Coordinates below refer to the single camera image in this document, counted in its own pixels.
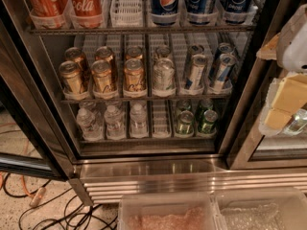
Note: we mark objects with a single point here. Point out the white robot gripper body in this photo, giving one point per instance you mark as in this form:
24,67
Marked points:
295,50

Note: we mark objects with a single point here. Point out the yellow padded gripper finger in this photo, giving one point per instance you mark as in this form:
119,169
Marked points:
289,97

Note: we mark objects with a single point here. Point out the red coca-cola can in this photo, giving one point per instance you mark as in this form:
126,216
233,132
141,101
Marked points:
50,14
87,14

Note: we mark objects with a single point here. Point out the front right slim blue can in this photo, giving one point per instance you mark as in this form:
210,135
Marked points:
221,69

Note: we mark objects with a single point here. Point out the slim blue can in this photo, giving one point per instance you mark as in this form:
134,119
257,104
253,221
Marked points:
221,69
223,48

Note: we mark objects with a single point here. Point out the back right slim blue can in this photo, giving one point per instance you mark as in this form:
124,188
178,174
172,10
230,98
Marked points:
223,48

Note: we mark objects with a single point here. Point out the front right green can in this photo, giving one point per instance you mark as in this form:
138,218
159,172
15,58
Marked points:
208,121

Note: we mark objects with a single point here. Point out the back right green can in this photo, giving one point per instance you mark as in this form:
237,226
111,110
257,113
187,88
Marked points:
203,105

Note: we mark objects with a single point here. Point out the back slim dark can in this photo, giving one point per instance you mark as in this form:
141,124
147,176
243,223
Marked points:
191,51

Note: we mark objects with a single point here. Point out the front slim silver-blue can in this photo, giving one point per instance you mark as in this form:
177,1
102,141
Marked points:
195,72

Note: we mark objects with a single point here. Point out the front left green can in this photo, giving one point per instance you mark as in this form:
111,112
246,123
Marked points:
184,124

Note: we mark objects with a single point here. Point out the back left green can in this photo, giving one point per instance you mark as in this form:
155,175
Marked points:
183,105

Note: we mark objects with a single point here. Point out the front silver green can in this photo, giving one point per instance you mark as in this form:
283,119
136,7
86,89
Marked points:
164,75

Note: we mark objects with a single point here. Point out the back silver can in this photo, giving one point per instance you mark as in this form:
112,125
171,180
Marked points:
162,51

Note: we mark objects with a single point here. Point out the stainless steel fridge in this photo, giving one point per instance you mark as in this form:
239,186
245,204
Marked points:
236,155

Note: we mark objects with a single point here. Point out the gold can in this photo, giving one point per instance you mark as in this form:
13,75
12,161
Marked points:
107,54
134,52
77,55
102,75
72,77
134,74

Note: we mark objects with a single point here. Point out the white empty shelf tray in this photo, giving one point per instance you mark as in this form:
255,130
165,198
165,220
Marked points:
126,13

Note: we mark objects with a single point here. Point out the back left gold can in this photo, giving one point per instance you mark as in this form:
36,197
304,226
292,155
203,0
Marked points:
77,55

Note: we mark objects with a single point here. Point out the front left gold can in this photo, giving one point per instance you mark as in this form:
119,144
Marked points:
72,77

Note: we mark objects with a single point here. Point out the open fridge glass door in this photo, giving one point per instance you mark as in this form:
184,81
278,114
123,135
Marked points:
29,90

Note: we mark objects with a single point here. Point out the bottle behind right door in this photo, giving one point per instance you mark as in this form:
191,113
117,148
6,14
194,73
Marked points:
297,123

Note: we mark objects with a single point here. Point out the right clear plastic bin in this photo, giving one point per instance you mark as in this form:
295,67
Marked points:
261,209

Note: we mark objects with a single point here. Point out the clear plastic bin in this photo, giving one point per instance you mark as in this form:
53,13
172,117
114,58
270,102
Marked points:
168,211
261,209

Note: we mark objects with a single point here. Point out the right water bottle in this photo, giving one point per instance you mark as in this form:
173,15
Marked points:
138,121

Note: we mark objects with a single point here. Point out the water bottle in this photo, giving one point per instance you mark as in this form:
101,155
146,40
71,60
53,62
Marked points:
138,121
115,128
91,129

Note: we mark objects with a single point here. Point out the left clear plastic bin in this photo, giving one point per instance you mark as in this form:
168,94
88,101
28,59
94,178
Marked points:
168,211

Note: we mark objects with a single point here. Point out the middle water bottle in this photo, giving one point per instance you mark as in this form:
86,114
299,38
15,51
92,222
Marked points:
115,128

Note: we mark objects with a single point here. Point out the left water bottle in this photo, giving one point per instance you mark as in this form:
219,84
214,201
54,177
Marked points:
91,129

